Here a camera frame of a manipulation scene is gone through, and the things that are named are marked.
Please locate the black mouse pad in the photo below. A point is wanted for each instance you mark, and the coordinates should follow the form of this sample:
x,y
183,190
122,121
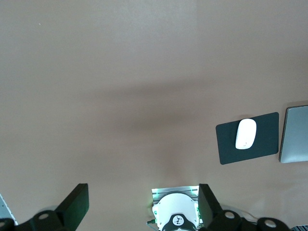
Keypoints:
x,y
264,144

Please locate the white computer mouse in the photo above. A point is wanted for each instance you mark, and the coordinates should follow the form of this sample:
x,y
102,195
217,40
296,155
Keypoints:
x,y
246,134

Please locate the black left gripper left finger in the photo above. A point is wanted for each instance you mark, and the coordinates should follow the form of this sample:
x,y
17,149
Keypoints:
x,y
72,209

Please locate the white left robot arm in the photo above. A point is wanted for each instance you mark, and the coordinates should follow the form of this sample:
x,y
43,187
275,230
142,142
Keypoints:
x,y
176,209

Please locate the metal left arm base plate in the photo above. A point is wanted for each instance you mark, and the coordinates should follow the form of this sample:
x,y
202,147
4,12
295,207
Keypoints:
x,y
168,190

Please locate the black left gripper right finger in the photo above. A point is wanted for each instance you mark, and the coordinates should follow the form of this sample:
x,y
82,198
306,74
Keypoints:
x,y
211,214

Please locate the silver closed laptop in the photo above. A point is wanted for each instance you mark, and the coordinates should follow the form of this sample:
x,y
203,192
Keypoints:
x,y
296,134

